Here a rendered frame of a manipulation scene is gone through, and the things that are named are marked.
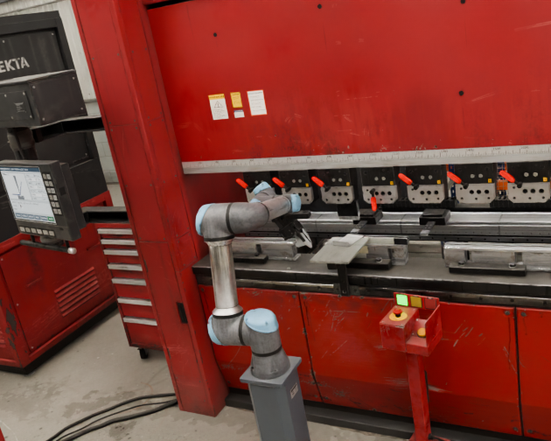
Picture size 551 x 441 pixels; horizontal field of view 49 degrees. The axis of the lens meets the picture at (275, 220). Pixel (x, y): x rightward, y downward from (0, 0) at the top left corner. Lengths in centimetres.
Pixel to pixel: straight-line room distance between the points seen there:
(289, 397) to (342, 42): 141
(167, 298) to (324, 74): 142
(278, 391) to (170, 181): 124
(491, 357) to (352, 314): 62
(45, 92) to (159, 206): 74
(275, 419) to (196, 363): 107
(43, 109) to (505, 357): 218
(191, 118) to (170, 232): 57
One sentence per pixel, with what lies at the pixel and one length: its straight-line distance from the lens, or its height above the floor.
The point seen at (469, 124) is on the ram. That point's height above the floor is 150.
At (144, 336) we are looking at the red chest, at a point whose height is 21.
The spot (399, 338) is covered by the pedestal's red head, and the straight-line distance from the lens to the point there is 255.
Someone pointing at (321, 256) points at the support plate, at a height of 100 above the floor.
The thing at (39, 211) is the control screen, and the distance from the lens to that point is 297.
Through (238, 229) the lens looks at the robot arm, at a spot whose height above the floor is 133.
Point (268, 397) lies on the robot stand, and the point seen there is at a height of 70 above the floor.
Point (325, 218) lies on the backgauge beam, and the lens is 318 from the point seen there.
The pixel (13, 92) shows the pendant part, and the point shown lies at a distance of 286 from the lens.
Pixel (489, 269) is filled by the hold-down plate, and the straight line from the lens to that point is 265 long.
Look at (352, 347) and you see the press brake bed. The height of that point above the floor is 49.
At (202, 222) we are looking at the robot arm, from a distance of 224.
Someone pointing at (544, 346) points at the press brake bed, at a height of 60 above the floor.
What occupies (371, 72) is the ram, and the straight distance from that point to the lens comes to 257.
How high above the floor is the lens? 204
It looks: 19 degrees down
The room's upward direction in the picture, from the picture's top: 10 degrees counter-clockwise
